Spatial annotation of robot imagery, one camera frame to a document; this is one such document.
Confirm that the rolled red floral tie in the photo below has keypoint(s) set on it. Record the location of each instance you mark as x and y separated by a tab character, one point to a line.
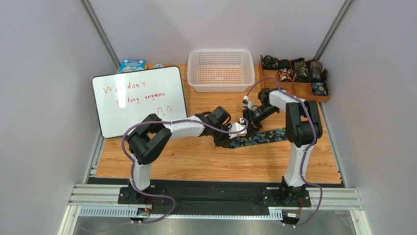
285	73

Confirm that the rolled blue floral tie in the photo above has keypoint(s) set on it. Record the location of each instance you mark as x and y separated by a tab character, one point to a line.
319	89

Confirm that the whiteboard with red writing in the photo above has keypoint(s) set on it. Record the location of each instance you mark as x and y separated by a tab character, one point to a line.
125	99

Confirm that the blue printed box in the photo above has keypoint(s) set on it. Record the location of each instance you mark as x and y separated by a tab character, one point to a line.
129	65

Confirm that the aluminium rail frame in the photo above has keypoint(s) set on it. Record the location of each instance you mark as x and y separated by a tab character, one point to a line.
93	209

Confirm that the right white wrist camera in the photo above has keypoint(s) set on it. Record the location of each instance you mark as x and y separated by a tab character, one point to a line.
247	104

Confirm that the rolled dark tie far left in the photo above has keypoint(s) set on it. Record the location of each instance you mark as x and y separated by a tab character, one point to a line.
269	62

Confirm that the wooden compartment tray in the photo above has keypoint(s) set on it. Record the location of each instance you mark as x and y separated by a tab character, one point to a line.
301	90

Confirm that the white plastic perforated basket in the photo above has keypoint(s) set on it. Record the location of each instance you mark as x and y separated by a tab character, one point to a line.
220	70

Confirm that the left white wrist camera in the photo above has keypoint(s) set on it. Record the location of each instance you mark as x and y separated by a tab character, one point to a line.
238	129

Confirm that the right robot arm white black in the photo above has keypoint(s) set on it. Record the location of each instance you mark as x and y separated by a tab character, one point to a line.
303	128

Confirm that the rolled green dark tie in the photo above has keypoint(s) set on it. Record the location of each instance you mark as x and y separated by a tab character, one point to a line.
300	73

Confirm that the dark blue floral necktie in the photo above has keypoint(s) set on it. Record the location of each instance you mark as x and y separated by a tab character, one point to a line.
270	136

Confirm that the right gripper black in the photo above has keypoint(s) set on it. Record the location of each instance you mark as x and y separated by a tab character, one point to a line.
252	121

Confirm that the rolled grey dark tie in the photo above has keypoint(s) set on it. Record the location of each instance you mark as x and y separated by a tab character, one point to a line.
315	70

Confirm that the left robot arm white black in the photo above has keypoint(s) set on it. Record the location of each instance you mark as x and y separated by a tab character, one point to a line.
146	140

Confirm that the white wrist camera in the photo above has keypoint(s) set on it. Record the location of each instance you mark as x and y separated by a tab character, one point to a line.
247	104
238	129

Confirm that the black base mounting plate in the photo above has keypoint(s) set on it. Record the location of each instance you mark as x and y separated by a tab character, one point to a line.
208	197

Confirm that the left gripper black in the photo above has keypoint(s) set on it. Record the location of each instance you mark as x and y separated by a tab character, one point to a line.
225	135

